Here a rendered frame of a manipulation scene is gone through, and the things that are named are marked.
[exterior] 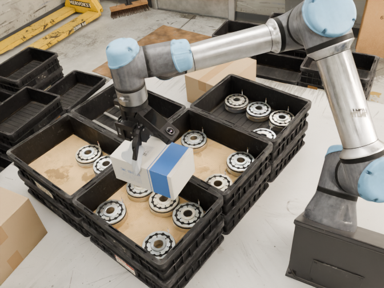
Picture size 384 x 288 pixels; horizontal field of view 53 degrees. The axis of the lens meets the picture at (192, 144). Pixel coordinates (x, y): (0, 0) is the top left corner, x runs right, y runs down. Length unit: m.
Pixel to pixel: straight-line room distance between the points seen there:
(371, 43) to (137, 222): 3.02
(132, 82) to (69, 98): 1.93
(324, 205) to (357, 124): 0.27
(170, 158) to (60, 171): 0.63
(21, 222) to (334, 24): 1.13
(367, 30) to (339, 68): 2.88
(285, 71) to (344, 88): 1.84
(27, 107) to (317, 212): 1.99
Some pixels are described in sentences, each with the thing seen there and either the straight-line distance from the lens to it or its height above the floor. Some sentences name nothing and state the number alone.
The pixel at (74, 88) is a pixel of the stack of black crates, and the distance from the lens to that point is 2.91.
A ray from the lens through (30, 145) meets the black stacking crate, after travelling 1.63.
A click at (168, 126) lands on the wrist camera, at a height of 1.25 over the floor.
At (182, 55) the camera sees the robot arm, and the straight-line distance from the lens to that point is 0.90.
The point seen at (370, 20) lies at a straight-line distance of 3.86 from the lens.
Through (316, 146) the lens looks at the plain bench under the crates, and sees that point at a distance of 1.75.
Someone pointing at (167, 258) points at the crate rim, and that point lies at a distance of 1.10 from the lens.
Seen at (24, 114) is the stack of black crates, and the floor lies 0.49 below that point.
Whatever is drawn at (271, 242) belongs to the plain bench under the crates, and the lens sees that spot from 1.40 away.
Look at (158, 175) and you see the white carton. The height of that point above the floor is 1.13.
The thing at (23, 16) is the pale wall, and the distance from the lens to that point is 4.96.
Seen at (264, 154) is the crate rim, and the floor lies 0.93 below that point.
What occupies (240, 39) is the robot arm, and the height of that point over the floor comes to 1.37.
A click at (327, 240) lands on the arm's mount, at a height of 0.95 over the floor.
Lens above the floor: 1.86
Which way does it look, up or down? 42 degrees down
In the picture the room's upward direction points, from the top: 6 degrees counter-clockwise
